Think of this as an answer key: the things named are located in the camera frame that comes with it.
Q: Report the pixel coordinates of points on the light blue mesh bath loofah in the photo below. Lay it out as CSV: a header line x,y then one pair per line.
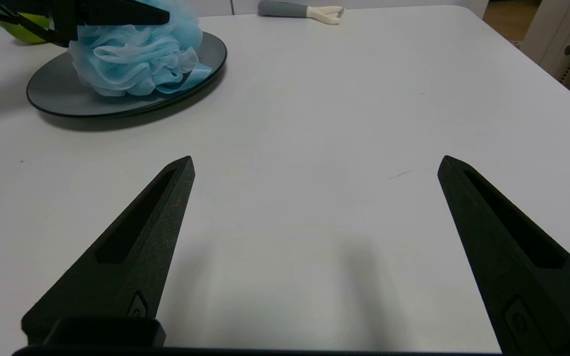
x,y
136,59

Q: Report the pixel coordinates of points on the green lime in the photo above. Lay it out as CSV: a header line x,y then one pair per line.
x,y
32,27

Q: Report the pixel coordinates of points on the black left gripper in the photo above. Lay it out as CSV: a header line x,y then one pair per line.
x,y
65,17

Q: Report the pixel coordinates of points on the gray round plate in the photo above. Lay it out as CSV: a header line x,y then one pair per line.
x,y
67,99

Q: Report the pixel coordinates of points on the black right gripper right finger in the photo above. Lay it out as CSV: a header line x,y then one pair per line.
x,y
527,287

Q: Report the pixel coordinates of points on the white background desk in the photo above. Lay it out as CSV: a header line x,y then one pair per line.
x,y
562,34

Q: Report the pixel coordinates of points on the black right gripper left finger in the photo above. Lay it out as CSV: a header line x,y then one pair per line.
x,y
131,267

